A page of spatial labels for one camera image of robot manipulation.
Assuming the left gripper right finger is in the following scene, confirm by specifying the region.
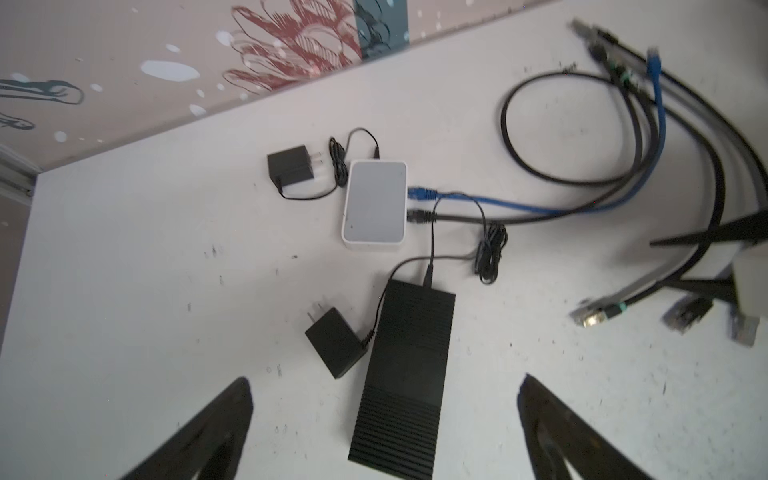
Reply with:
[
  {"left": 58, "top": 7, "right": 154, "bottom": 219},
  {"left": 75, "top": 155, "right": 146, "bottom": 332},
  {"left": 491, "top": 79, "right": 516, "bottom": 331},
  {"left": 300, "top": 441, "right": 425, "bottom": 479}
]
[{"left": 517, "top": 375, "right": 649, "bottom": 479}]

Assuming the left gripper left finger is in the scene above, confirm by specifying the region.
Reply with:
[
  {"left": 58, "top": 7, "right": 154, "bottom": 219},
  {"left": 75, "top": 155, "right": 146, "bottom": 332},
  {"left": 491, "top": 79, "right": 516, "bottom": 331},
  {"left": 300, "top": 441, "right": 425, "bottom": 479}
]
[{"left": 124, "top": 377, "right": 253, "bottom": 479}]

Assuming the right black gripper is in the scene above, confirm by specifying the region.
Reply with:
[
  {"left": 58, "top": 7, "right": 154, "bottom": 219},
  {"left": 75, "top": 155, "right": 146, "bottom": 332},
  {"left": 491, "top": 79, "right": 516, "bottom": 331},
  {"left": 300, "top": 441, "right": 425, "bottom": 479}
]
[{"left": 650, "top": 209, "right": 768, "bottom": 318}]

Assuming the black network switch box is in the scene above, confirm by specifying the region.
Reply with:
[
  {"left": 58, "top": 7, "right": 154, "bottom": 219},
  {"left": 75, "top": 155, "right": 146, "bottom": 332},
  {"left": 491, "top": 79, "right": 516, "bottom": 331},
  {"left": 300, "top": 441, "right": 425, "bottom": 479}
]
[{"left": 348, "top": 280, "right": 455, "bottom": 479}]

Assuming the black looped ethernet cable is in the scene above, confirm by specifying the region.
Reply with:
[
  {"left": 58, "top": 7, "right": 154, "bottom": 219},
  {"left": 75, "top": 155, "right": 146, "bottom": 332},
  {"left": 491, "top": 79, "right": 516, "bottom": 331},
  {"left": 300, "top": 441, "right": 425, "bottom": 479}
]
[{"left": 406, "top": 70, "right": 661, "bottom": 228}]

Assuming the blue ethernet cable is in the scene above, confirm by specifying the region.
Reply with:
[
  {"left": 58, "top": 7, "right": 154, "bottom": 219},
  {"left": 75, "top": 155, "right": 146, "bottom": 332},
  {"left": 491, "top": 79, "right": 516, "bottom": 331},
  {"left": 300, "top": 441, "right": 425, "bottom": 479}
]
[{"left": 406, "top": 50, "right": 668, "bottom": 216}]

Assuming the black power adapter with cable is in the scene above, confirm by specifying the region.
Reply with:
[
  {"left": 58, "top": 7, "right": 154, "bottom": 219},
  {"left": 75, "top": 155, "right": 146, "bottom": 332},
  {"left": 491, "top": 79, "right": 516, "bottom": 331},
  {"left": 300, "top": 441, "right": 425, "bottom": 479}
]
[{"left": 267, "top": 127, "right": 381, "bottom": 202}]

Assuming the grey ethernet cable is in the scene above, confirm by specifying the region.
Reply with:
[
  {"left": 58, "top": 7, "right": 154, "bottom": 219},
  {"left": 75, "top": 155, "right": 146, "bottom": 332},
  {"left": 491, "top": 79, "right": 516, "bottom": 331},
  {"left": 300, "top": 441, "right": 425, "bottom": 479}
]
[{"left": 568, "top": 17, "right": 768, "bottom": 348}]

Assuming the green banded shielded ethernet cable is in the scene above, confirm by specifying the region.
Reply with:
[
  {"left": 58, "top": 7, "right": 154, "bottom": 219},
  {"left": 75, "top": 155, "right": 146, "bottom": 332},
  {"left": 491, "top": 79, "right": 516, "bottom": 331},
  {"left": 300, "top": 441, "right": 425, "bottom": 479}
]
[{"left": 572, "top": 59, "right": 727, "bottom": 329}]

